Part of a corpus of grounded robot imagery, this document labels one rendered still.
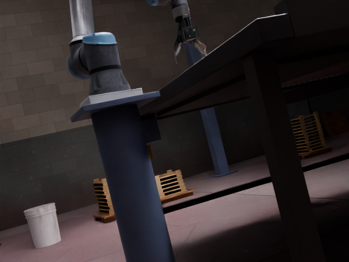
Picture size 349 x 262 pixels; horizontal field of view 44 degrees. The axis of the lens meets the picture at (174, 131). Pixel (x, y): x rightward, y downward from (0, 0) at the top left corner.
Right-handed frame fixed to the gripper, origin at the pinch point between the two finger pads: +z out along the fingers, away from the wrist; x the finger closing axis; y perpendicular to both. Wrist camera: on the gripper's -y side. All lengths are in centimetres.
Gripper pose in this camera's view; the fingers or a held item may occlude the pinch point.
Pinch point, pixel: (191, 61)
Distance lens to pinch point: 199.8
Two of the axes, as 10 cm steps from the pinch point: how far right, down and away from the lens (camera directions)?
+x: 9.3, -2.2, 3.0
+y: 2.8, -0.9, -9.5
